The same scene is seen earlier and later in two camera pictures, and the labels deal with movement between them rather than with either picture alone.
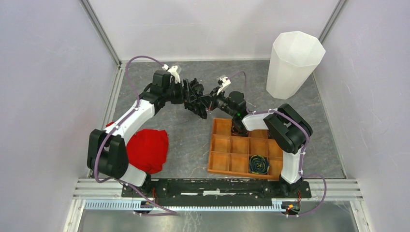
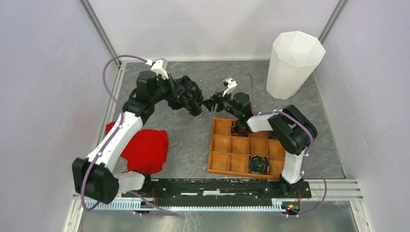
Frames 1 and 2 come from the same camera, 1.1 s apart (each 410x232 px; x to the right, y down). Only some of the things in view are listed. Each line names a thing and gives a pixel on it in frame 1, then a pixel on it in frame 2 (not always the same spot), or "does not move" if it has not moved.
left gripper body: [177, 95] to [166, 88]
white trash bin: [293, 58] does not move
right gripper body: [218, 101] does not move
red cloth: [147, 149] does not move
